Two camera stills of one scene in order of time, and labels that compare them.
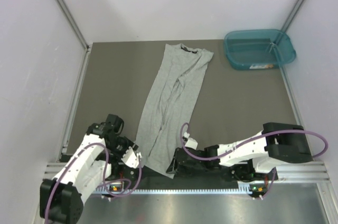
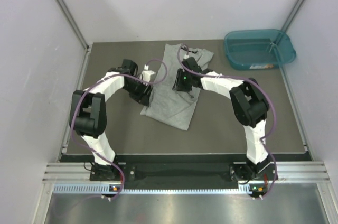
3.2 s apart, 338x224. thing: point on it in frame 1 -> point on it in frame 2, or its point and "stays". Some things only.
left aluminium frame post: [74, 23] stays
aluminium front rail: [287, 171] stays
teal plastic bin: [257, 48] stays
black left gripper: [129, 143] -> [143, 98]
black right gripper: [177, 169] -> [179, 85]
